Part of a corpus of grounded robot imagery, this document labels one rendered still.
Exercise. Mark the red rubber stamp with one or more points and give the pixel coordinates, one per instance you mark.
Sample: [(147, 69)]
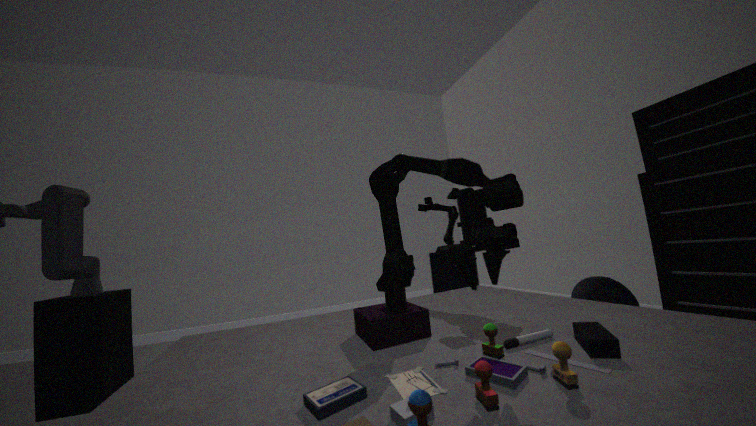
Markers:
[(485, 394)]

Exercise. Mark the yellow rubber stamp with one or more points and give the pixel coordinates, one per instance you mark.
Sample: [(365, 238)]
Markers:
[(562, 373)]

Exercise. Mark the purple ink pad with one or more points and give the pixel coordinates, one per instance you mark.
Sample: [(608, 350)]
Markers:
[(504, 373)]

